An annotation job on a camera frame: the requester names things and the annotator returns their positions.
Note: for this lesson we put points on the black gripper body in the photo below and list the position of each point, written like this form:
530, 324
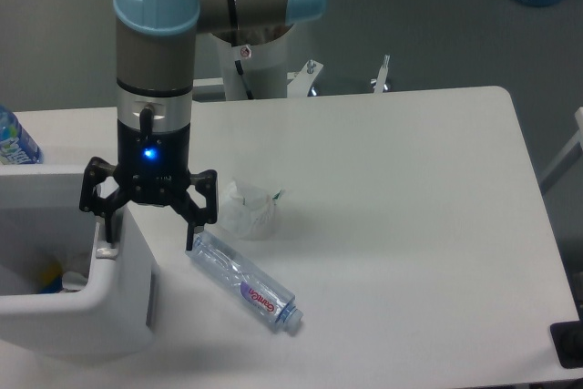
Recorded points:
153, 170

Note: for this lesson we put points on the white plastic trash can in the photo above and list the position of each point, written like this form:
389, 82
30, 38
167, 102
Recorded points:
65, 290

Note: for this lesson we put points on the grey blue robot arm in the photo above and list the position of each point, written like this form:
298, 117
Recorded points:
155, 48

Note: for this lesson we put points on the crumpled white paper wrapper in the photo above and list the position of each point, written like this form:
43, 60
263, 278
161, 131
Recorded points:
248, 212

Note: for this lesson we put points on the blue labelled water bottle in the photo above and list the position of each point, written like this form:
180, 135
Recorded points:
17, 146

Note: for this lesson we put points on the empty clear plastic bottle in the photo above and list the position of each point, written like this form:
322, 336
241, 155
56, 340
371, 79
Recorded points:
269, 300

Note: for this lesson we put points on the black device at table edge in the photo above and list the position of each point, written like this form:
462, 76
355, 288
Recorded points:
567, 338

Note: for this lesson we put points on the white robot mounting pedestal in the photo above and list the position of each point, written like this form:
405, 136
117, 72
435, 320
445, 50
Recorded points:
254, 65

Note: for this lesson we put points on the white frame at right edge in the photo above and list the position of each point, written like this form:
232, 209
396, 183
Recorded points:
564, 160

